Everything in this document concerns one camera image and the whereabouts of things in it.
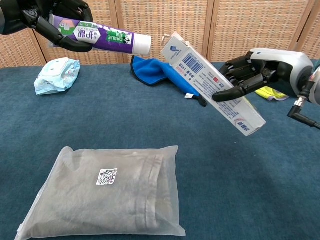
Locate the robot left hand silver black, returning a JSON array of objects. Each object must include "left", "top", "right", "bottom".
[{"left": 0, "top": 0, "right": 94, "bottom": 53}]

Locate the robot right hand silver black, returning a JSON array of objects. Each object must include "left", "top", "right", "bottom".
[{"left": 212, "top": 47, "right": 315, "bottom": 103}]

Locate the white and pink toothpaste box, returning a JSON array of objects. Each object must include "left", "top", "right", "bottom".
[{"left": 160, "top": 31, "right": 267, "bottom": 137}]

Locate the purple and white toothpaste tube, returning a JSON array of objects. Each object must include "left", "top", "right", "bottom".
[{"left": 48, "top": 14, "right": 153, "bottom": 56}]

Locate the yellow-green cloth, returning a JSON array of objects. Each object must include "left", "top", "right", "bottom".
[{"left": 254, "top": 86, "right": 290, "bottom": 102}]

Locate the light blue wet wipes pack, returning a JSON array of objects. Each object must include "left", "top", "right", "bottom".
[{"left": 33, "top": 57, "right": 81, "bottom": 96}]

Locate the woven wooden folding screen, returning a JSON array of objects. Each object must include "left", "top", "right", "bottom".
[{"left": 0, "top": 0, "right": 320, "bottom": 70}]

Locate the blue cloth with black trim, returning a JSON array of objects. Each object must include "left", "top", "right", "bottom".
[{"left": 130, "top": 55, "right": 208, "bottom": 108}]

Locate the dark teal table cover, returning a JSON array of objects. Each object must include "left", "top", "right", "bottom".
[{"left": 0, "top": 58, "right": 320, "bottom": 240}]

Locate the grey garment in plastic bag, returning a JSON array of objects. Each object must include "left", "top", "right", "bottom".
[{"left": 14, "top": 145, "right": 187, "bottom": 240}]

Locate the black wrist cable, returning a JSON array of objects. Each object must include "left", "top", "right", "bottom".
[{"left": 287, "top": 96, "right": 320, "bottom": 130}]

